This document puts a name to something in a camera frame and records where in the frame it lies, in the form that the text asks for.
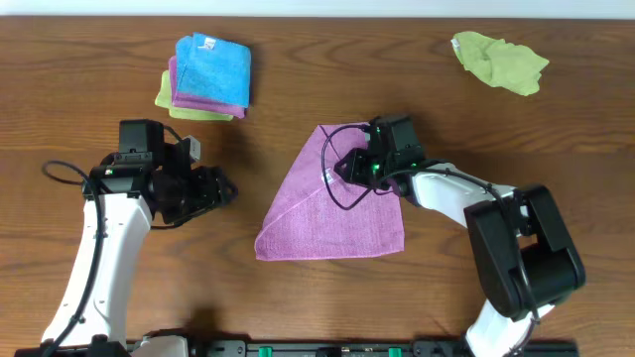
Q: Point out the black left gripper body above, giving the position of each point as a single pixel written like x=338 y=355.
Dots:
x=207 y=186

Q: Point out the crumpled green cloth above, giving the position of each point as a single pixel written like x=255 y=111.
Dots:
x=497 y=63

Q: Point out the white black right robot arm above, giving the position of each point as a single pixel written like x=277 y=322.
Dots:
x=525 y=258

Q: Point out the light green folded cloth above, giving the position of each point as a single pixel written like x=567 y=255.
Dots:
x=164 y=100

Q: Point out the purple microfiber cloth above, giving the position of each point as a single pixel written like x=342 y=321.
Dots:
x=315 y=215

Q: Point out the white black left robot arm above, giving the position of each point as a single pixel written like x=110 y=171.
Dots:
x=91 y=318

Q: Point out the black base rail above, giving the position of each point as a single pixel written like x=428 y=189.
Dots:
x=179 y=346

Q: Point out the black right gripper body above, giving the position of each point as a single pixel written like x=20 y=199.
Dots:
x=370 y=170

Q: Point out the purple folded cloth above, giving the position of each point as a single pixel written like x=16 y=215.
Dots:
x=191 y=102

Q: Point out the blue folded cloth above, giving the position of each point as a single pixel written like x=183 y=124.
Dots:
x=214 y=69

